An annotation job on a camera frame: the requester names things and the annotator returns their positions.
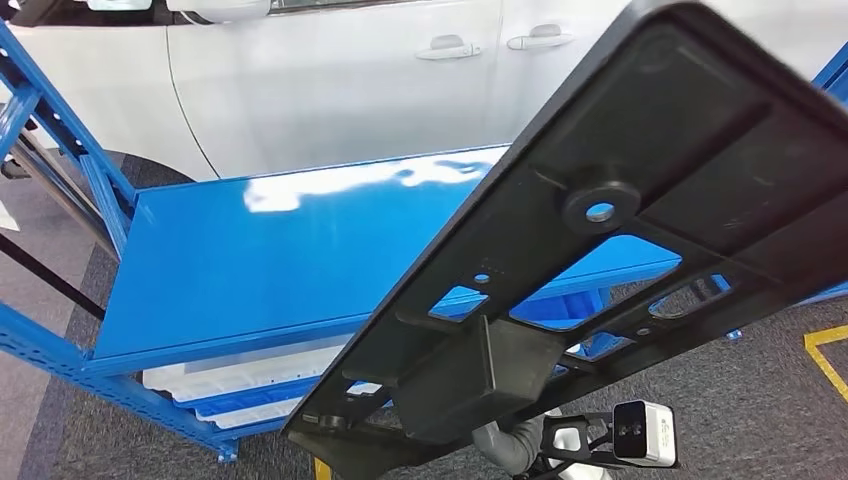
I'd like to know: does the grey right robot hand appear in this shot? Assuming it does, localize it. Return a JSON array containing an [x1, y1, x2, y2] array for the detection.
[[471, 417, 529, 476]]

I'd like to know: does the black plastic plate bracket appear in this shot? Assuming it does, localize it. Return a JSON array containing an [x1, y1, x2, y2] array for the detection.
[[281, 0, 848, 480]]

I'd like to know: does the large white plastic bin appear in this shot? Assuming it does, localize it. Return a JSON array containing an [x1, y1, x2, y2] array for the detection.
[[142, 344, 346, 404]]

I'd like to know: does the white car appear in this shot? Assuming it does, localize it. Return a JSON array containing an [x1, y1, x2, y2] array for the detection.
[[0, 0, 848, 183]]

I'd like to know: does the thin black rod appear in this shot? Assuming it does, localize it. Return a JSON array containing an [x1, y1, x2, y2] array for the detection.
[[0, 231, 107, 323]]

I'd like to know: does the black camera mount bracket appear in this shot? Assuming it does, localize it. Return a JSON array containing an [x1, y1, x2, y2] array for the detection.
[[539, 411, 617, 465]]

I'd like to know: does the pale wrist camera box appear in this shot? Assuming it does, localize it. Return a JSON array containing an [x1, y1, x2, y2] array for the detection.
[[610, 399, 678, 470]]

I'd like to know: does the white car door handle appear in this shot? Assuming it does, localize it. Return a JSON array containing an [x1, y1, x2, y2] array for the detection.
[[415, 34, 483, 62], [506, 23, 575, 52]]

